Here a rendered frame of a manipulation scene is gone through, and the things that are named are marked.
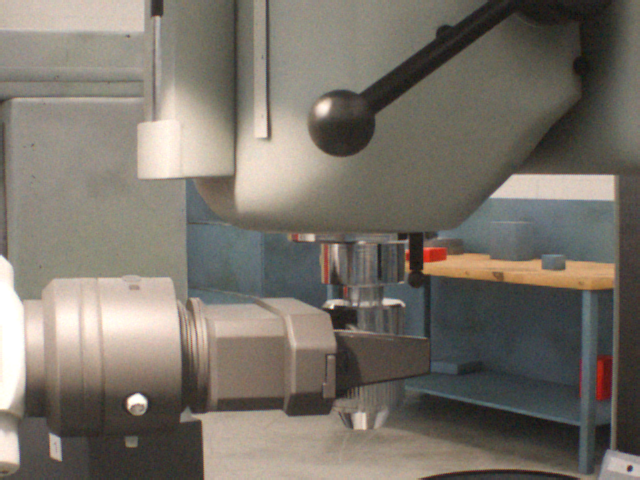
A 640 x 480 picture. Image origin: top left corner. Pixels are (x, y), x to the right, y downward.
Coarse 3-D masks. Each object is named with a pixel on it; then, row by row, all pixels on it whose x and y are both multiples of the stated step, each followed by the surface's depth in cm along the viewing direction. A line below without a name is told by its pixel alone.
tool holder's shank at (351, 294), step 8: (344, 288) 70; (352, 288) 70; (360, 288) 69; (368, 288) 69; (376, 288) 70; (344, 296) 70; (352, 296) 70; (360, 296) 69; (368, 296) 69; (376, 296) 70
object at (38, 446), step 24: (24, 432) 111; (48, 432) 107; (192, 432) 108; (24, 456) 111; (48, 456) 107; (72, 456) 104; (96, 456) 102; (120, 456) 103; (144, 456) 105; (168, 456) 106; (192, 456) 108
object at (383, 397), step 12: (336, 324) 69; (348, 324) 68; (360, 324) 68; (372, 324) 68; (384, 324) 69; (396, 324) 69; (384, 384) 69; (396, 384) 69; (336, 396) 69; (348, 396) 69; (360, 396) 68; (372, 396) 68; (384, 396) 69; (396, 396) 69; (336, 408) 69; (348, 408) 69; (360, 408) 69; (372, 408) 69; (384, 408) 69; (396, 408) 69
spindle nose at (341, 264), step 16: (336, 256) 69; (352, 256) 68; (368, 256) 68; (384, 256) 68; (400, 256) 69; (336, 272) 69; (352, 272) 68; (368, 272) 68; (384, 272) 68; (400, 272) 69
